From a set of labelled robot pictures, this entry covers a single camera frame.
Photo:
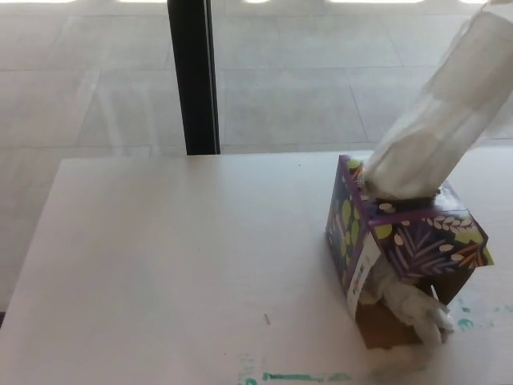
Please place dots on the white tissue in box slot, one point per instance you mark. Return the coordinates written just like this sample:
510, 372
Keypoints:
417, 156

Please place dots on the crumpled white tissue wad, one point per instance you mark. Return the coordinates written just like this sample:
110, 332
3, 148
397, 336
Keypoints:
413, 309

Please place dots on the black window frame post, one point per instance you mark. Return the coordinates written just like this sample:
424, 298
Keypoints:
194, 80

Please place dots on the purple floral tissue box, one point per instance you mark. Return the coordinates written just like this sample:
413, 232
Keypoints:
425, 240

